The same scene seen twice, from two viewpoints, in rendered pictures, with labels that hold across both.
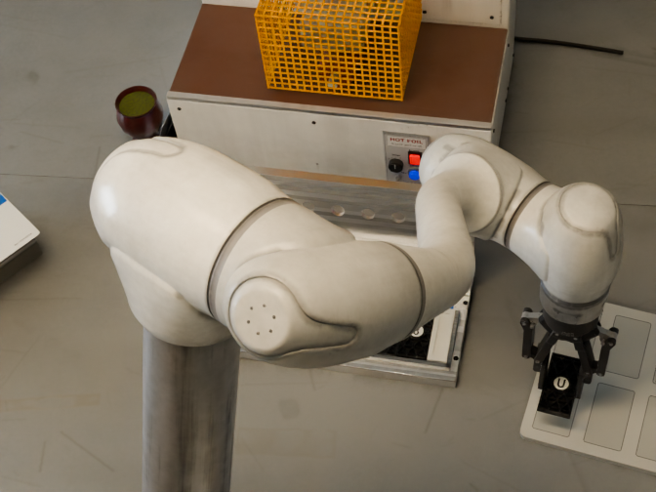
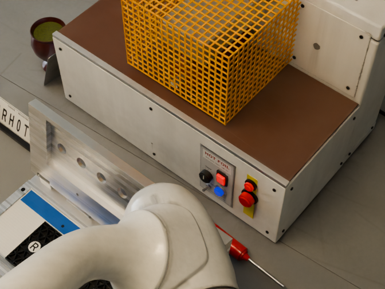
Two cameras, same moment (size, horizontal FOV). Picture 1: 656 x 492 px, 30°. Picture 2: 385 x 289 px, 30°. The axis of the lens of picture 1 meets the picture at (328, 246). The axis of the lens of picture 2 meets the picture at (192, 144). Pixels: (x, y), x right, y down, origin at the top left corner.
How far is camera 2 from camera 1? 89 cm
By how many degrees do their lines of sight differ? 12
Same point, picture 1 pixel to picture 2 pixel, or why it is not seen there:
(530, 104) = (363, 176)
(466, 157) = (150, 221)
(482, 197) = (140, 273)
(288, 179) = (87, 147)
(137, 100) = (51, 28)
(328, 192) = (117, 174)
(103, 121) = not seen: hidden behind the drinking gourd
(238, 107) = (99, 69)
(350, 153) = (176, 148)
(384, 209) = not seen: hidden behind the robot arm
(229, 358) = not seen: outside the picture
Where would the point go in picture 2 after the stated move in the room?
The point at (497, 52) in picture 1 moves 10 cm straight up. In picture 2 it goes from (336, 120) to (346, 82)
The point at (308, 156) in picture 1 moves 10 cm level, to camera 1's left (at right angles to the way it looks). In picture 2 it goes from (146, 134) to (99, 120)
